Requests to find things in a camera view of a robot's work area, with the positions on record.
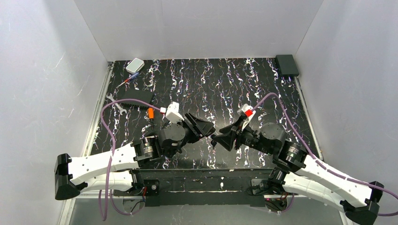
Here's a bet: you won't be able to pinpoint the black keys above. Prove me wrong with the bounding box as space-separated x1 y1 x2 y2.
211 140 217 149

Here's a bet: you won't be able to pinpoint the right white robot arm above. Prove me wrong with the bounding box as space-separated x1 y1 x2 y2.
211 116 383 225

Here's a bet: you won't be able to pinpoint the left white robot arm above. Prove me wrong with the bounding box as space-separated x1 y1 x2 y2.
54 113 215 201

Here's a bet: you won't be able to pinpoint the black front base bar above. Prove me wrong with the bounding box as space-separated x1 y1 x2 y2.
140 169 271 207

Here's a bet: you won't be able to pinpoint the black flat box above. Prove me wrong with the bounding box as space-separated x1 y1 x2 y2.
121 89 154 109

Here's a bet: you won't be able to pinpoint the black box in corner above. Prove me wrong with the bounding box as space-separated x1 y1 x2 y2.
275 54 299 78

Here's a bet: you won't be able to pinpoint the red blue screwdriver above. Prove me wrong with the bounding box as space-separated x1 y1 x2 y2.
117 72 139 88

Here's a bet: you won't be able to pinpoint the silver wrench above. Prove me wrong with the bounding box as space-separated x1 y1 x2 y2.
106 93 127 115

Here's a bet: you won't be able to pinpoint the white rounded box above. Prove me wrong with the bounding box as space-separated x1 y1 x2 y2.
125 58 145 74

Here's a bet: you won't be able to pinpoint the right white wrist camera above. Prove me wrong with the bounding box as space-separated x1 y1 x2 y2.
237 104 256 130

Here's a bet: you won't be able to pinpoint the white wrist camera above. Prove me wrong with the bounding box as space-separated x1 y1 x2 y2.
165 102 184 123
237 104 256 130

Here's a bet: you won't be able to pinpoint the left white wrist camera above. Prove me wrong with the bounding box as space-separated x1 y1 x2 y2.
165 102 184 123

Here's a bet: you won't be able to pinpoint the orange handled screwdriver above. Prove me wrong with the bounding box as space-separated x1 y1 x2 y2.
147 107 154 128

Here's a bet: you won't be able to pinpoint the right aluminium rail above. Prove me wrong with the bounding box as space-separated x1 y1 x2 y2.
294 77 354 225

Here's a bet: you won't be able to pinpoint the aluminium rail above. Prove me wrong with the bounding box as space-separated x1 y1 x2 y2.
294 77 354 225
58 61 114 225

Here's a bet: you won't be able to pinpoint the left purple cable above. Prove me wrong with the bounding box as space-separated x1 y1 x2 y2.
98 98 167 222

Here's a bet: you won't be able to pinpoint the left aluminium rail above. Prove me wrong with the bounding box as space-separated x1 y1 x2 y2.
58 61 114 225

